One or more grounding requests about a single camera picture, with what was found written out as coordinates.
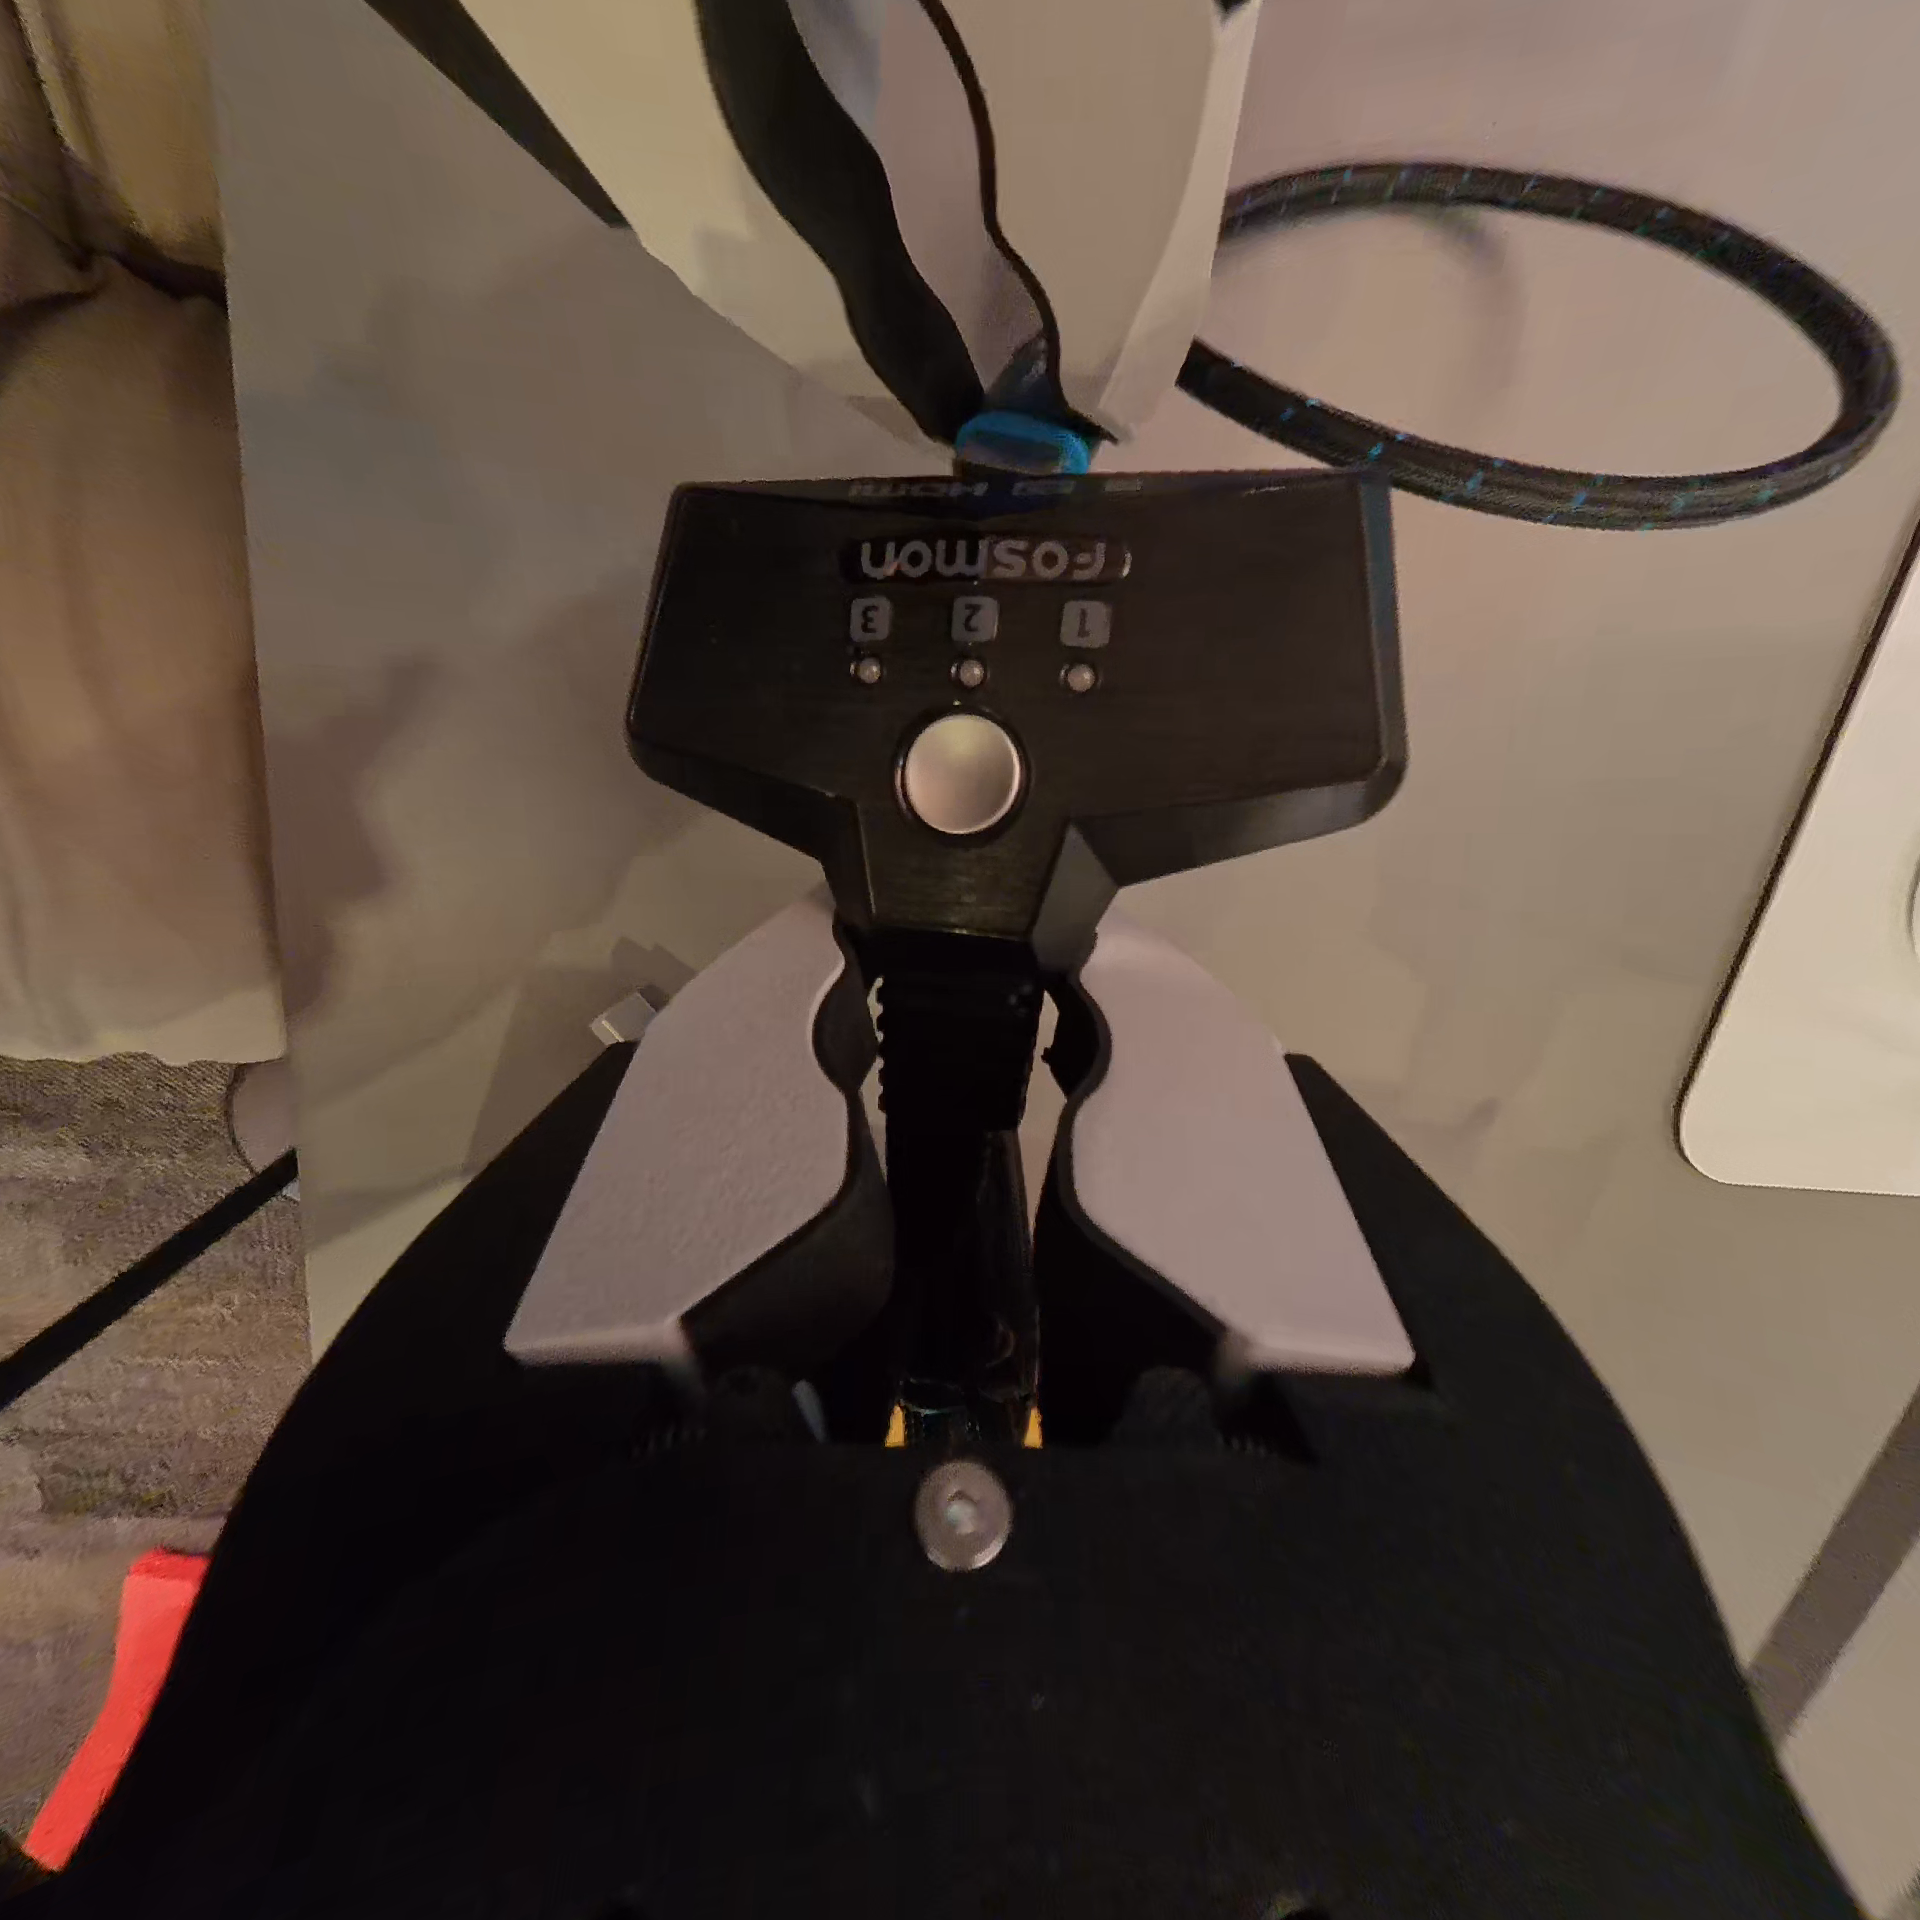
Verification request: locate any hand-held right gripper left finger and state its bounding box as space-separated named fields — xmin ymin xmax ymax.
xmin=504 ymin=885 xmax=899 ymax=1369

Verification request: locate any red plastic bin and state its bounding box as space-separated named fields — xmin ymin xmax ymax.
xmin=23 ymin=1551 xmax=212 ymax=1869

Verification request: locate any black switch box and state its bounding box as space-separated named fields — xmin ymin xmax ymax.
xmin=627 ymin=476 xmax=1414 ymax=978

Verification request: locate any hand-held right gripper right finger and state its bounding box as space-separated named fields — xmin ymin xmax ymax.
xmin=1042 ymin=922 xmax=1421 ymax=1379

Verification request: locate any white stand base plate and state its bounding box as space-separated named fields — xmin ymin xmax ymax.
xmin=1678 ymin=531 xmax=1920 ymax=1196

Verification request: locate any green plug braided cable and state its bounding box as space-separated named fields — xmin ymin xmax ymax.
xmin=952 ymin=155 xmax=1902 ymax=531

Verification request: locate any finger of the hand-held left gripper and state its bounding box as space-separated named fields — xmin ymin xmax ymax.
xmin=457 ymin=0 xmax=985 ymax=446
xmin=912 ymin=0 xmax=1258 ymax=440

